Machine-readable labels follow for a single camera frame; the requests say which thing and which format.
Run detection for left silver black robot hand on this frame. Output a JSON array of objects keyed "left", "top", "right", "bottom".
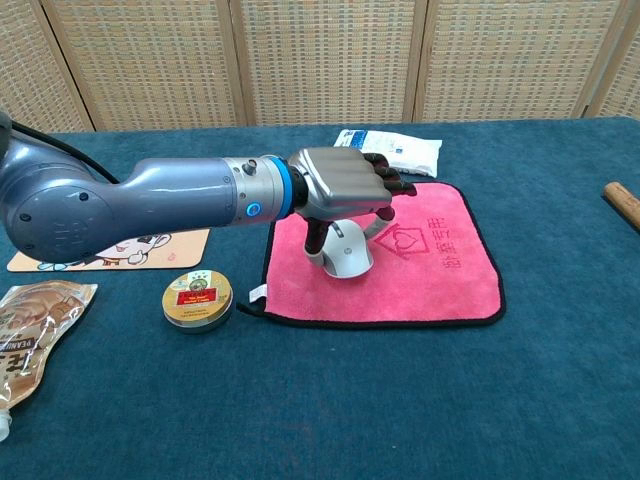
[{"left": 287, "top": 147, "right": 417, "bottom": 269}]

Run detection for white computer mouse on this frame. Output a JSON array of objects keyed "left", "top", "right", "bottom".
[{"left": 319, "top": 219, "right": 375, "bottom": 279}]

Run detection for cartoon girl mouse pad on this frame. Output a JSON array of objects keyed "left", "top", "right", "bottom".
[{"left": 6, "top": 228, "right": 211, "bottom": 274}]

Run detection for white wet wipes pack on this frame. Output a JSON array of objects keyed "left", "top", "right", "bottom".
[{"left": 332, "top": 128, "right": 444, "bottom": 179}]

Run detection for woven bamboo folding screen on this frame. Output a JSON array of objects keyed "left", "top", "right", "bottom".
[{"left": 0, "top": 0, "right": 640, "bottom": 134}]

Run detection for pink square towel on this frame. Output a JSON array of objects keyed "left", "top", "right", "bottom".
[{"left": 235, "top": 180, "right": 506, "bottom": 330}]

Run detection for round gold tin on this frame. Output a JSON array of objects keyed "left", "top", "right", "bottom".
[{"left": 161, "top": 269, "right": 234, "bottom": 335}]

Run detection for teal carpet table cover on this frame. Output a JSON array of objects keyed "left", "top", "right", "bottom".
[{"left": 0, "top": 116, "right": 640, "bottom": 480}]

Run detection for brown wooden stick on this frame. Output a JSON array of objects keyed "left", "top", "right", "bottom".
[{"left": 602, "top": 181, "right": 640, "bottom": 231}]

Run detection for brown drink spout pouch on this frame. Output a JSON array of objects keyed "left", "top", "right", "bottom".
[{"left": 0, "top": 279, "right": 99, "bottom": 444}]

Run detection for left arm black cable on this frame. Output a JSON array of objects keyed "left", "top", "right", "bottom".
[{"left": 9, "top": 121, "right": 121, "bottom": 185}]

